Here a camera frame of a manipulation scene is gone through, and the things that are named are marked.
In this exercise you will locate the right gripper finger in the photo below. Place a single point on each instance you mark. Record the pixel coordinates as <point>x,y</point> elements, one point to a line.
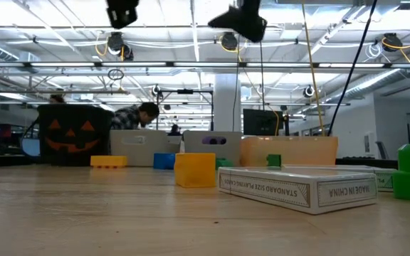
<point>247,23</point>

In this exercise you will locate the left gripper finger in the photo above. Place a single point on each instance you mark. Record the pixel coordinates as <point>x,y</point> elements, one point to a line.
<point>122,12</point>

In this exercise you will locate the yellow-orange brick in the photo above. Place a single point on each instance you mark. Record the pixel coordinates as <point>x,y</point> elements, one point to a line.
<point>109,161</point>

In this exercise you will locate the small blue brick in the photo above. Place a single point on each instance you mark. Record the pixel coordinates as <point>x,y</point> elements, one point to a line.
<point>164,161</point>

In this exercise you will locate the small yellow brick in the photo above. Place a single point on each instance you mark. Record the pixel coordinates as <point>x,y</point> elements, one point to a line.
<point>195,170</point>

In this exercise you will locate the grey white card deck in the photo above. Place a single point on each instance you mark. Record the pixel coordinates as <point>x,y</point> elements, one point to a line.
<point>279,192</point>

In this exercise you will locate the white building column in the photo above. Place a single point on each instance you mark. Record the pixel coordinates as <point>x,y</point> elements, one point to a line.
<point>226,96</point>

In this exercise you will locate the black monitor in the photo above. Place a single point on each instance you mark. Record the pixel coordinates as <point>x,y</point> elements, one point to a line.
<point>263,122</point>

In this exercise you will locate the person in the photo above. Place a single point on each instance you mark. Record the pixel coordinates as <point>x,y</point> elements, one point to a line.
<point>130,117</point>
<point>57,99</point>
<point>174,131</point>

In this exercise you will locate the black pumpkin face bucket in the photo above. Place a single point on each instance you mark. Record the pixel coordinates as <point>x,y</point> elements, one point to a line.
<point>73,117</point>

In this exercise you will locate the grey plastic bin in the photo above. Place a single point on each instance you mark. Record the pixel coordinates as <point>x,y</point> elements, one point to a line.
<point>137,153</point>
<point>194,149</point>

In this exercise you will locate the orange plastic bin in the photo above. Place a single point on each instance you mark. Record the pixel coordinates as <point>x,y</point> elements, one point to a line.
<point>304,151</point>

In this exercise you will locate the pale blue rounded object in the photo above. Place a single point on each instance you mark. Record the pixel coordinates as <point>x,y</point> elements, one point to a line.
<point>30,147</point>

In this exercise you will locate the black background rig frame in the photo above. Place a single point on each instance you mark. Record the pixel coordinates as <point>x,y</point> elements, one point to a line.
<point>184,91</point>

